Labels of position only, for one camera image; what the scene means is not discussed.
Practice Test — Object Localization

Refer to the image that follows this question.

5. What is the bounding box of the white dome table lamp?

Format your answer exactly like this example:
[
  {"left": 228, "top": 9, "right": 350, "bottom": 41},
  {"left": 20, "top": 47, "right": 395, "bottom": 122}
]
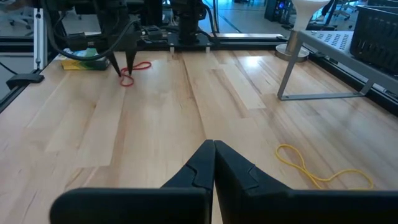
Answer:
[{"left": 274, "top": 0, "right": 331, "bottom": 62}]

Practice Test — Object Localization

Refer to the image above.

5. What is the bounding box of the red rubber band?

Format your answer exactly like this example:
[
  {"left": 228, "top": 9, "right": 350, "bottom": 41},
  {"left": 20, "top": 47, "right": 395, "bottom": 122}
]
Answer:
[{"left": 119, "top": 61, "right": 152, "bottom": 88}]

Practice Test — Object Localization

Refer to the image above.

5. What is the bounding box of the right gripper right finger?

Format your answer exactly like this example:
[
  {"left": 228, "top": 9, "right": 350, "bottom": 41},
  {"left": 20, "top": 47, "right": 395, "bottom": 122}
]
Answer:
[{"left": 214, "top": 139, "right": 398, "bottom": 224}]

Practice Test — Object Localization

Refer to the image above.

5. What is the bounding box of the grey metal riser shelf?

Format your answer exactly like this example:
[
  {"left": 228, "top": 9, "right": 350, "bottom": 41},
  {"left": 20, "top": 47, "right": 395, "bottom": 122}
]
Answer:
[{"left": 276, "top": 30, "right": 398, "bottom": 101}]

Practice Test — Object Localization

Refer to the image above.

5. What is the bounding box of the black office chair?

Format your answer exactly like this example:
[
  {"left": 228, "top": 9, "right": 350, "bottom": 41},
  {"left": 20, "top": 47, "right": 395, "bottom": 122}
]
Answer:
[{"left": 7, "top": 9, "right": 35, "bottom": 30}]

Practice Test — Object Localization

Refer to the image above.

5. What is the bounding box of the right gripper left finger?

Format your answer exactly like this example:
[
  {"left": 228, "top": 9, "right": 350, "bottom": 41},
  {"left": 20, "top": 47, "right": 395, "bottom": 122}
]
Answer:
[{"left": 49, "top": 139, "right": 216, "bottom": 224}]

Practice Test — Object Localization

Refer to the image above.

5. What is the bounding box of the black mesh basket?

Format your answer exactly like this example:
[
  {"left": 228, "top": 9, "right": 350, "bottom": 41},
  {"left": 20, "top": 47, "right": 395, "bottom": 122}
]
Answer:
[
  {"left": 366, "top": 0, "right": 398, "bottom": 7},
  {"left": 349, "top": 5, "right": 398, "bottom": 76}
]

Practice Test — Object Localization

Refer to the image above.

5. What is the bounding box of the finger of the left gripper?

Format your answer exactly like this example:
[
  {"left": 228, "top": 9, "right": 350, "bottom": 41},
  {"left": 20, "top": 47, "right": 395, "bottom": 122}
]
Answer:
[
  {"left": 107, "top": 51, "right": 122, "bottom": 77},
  {"left": 125, "top": 48, "right": 137, "bottom": 75}
]

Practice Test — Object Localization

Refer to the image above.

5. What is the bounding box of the yellow rubber band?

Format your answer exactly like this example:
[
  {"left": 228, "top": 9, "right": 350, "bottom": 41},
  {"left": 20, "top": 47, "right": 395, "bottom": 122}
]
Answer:
[{"left": 275, "top": 143, "right": 374, "bottom": 191}]

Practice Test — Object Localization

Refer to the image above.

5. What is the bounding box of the yellow green crayon box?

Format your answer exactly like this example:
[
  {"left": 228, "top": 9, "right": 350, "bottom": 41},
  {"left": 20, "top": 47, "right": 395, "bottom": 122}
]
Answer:
[{"left": 60, "top": 46, "right": 110, "bottom": 71}]

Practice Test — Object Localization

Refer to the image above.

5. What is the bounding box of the black computer tower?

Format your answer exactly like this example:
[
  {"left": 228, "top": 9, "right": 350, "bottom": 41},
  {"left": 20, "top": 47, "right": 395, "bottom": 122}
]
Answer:
[{"left": 264, "top": 0, "right": 293, "bottom": 23}]

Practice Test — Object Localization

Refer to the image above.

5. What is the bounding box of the silver aluminium post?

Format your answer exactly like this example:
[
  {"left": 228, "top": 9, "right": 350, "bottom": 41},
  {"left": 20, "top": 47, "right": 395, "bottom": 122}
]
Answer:
[{"left": 33, "top": 7, "right": 49, "bottom": 70}]

